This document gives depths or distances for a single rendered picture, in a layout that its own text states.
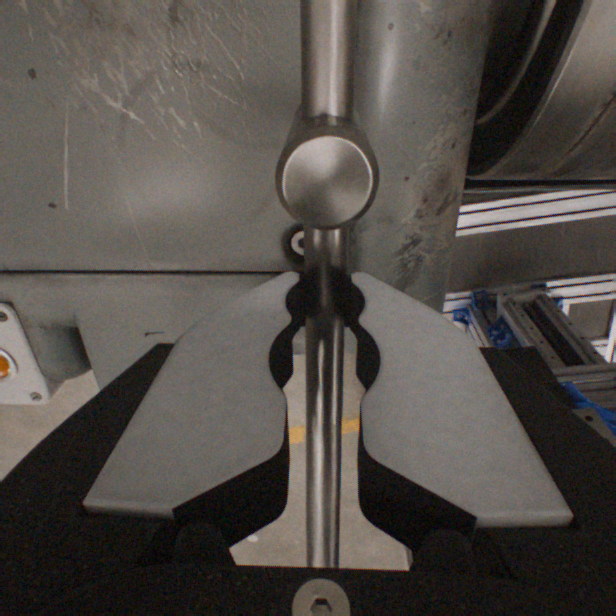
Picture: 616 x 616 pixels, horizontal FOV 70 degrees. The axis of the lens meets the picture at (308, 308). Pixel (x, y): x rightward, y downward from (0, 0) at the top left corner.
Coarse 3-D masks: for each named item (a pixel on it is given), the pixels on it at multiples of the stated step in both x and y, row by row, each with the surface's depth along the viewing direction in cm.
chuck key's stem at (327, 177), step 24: (312, 120) 10; (336, 120) 9; (360, 120) 12; (288, 144) 9; (312, 144) 9; (336, 144) 9; (360, 144) 9; (288, 168) 9; (312, 168) 9; (336, 168) 9; (360, 168) 9; (288, 192) 9; (312, 192) 9; (336, 192) 9; (360, 192) 9; (312, 216) 10; (336, 216) 10; (360, 216) 10
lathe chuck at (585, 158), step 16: (608, 112) 23; (592, 128) 24; (608, 128) 24; (576, 144) 26; (592, 144) 26; (608, 144) 26; (560, 160) 28; (576, 160) 27; (592, 160) 27; (608, 160) 27; (544, 176) 31; (560, 176) 31; (576, 176) 31; (592, 176) 31; (608, 176) 31
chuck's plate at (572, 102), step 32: (544, 0) 22; (576, 0) 20; (608, 0) 19; (544, 32) 23; (576, 32) 20; (608, 32) 20; (512, 64) 26; (544, 64) 24; (576, 64) 21; (608, 64) 21; (512, 96) 27; (544, 96) 23; (576, 96) 22; (608, 96) 22; (480, 128) 34; (512, 128) 28; (544, 128) 24; (576, 128) 24; (480, 160) 33; (512, 160) 28; (544, 160) 27
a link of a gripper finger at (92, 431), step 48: (144, 384) 8; (96, 432) 7; (48, 480) 6; (0, 528) 6; (48, 528) 6; (96, 528) 6; (144, 528) 6; (0, 576) 5; (48, 576) 5; (96, 576) 5
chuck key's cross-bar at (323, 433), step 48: (336, 0) 9; (336, 48) 9; (336, 96) 10; (336, 240) 12; (336, 288) 12; (336, 336) 13; (336, 384) 14; (336, 432) 14; (336, 480) 15; (336, 528) 15
